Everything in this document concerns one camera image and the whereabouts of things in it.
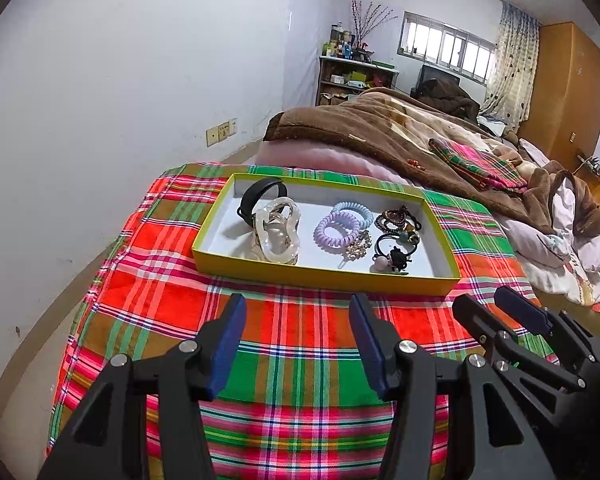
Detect spotted cream curtain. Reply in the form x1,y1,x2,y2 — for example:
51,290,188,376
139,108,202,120
480,2,539,129

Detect dark beaded bracelets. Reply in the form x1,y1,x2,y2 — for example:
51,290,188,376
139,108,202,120
374,204,424,234

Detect black wristband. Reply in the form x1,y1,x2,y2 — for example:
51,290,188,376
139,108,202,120
237,177,290,229

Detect barred window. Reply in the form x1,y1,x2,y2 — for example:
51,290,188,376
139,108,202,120
397,10,497,84

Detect beige wall socket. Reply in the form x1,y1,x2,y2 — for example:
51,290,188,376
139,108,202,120
205,118,239,147

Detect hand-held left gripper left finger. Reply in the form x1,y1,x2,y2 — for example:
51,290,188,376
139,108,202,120
39,292,248,480

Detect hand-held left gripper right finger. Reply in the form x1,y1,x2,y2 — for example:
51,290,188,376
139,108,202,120
349,292,556,480

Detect light blue spiral hair tie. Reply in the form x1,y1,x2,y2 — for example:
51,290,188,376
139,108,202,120
330,201,375,231

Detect pearly white hair claw clip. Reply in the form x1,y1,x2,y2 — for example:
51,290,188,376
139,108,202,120
251,197,302,265

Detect dark clothes pile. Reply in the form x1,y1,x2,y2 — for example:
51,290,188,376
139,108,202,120
411,64,482,122

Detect brown fleece blanket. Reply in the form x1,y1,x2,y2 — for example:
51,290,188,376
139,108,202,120
262,87,600,237

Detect orange wooden wardrobe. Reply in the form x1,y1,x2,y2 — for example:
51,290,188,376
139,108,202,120
517,22,600,167

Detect cluttered wooden shelf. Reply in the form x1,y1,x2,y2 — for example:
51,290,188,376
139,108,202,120
317,22,402,107

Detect pink blossom branches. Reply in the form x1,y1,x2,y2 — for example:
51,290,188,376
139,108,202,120
349,0,399,57

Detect red green plaid bed cloth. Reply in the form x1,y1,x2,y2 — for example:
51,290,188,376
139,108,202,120
45,160,562,480

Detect folded plaid cloth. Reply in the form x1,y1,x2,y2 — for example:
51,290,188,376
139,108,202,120
428,137,530,194

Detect yellow cardboard tray box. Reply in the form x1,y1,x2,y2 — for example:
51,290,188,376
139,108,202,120
191,172,462,297

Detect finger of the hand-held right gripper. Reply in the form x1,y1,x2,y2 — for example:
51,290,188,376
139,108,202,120
452,294,587,394
495,286,600,362

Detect purple spiral hair tie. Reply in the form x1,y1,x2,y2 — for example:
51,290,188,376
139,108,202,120
313,211,360,250

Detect gold rhinestone hair clip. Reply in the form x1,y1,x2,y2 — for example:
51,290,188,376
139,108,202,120
337,230,374,269

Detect white printed duvet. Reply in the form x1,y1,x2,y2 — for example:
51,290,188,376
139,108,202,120
500,175,600,307

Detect black beaded hair tie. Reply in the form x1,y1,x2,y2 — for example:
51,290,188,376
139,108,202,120
369,230,422,276

